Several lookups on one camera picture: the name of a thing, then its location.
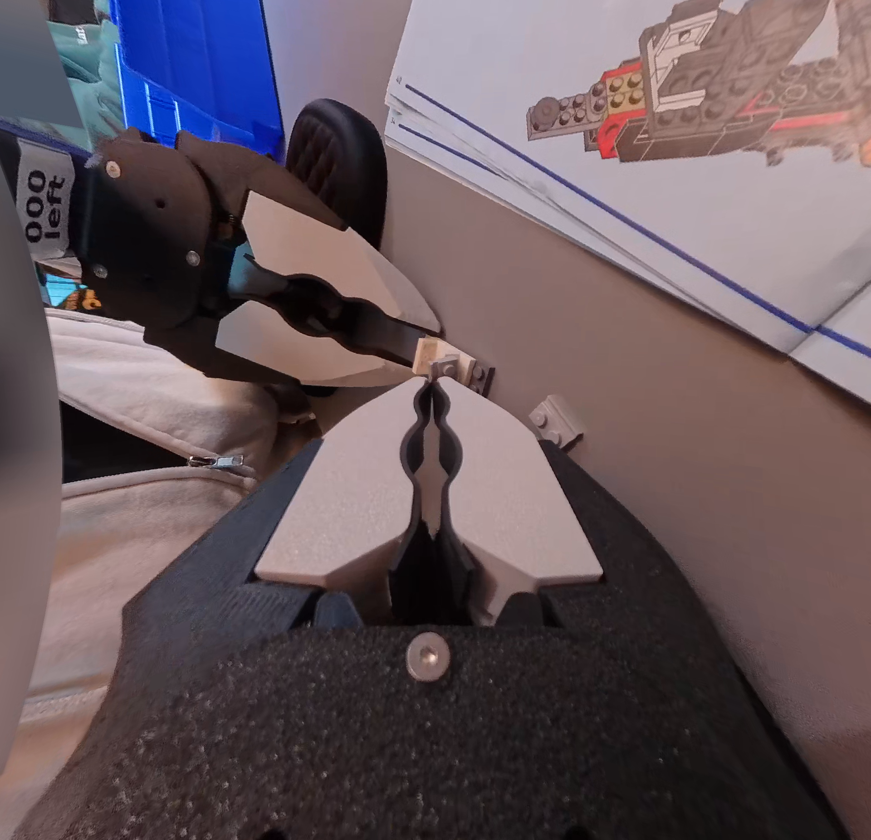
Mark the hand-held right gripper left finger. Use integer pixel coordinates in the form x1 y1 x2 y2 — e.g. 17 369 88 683
255 376 435 625

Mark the open instruction booklet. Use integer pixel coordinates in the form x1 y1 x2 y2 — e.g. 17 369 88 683
384 0 871 405

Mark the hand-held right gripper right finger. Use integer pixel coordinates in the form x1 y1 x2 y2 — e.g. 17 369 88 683
434 375 604 625

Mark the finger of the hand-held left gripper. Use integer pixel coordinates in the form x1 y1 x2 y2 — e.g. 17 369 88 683
214 294 428 388
240 189 443 341

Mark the blue plastic bin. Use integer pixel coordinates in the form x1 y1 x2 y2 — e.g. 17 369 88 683
109 0 287 164

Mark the person's left forearm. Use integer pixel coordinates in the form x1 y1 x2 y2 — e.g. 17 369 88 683
46 308 317 446

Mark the black padded cushion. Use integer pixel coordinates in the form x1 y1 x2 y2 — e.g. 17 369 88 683
284 98 389 259

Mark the person's black top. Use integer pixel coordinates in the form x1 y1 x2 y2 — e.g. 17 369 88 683
60 401 195 483

